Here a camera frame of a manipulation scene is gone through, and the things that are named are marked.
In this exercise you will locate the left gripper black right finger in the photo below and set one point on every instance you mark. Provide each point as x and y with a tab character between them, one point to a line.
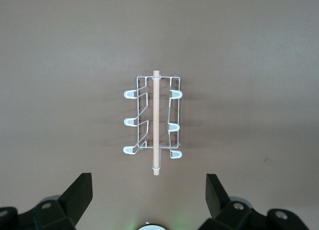
219	202

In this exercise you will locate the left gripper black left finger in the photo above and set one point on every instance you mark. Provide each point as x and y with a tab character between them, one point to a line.
74	197

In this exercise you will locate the brown table cover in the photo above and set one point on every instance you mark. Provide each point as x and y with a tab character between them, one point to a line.
74	65

